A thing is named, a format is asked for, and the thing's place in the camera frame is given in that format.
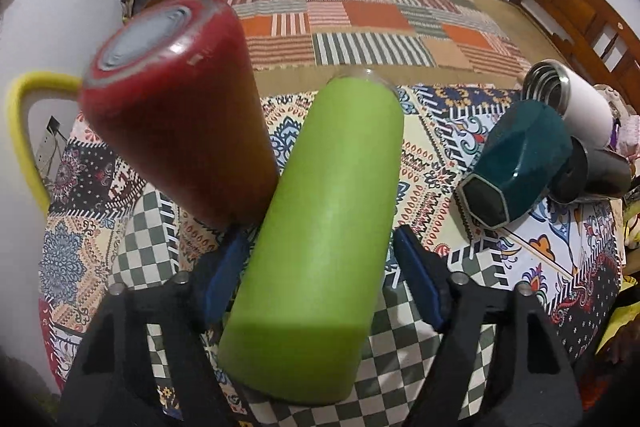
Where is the yellow foam padded rail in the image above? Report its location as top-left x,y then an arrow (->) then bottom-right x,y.
6,70 -> 81,215

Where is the black flask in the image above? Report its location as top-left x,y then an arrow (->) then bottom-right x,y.
549,136 -> 634,205

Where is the wooden bed headboard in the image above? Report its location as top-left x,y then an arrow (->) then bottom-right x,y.
510,0 -> 639,109

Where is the dark teal faceted mug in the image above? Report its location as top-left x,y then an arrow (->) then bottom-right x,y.
458,100 -> 573,230

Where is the red tumbler cup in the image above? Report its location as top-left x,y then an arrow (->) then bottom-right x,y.
79,0 -> 279,230

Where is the white steel flask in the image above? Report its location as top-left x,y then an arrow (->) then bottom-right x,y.
522,60 -> 614,148

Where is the striped patchwork bed quilt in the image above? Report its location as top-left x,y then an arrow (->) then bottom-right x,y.
220,0 -> 560,93

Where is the patchwork patterned tablecloth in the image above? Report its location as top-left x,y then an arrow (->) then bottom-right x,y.
39,86 -> 624,426

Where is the green tumbler cup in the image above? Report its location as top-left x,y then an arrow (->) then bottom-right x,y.
218,68 -> 404,405

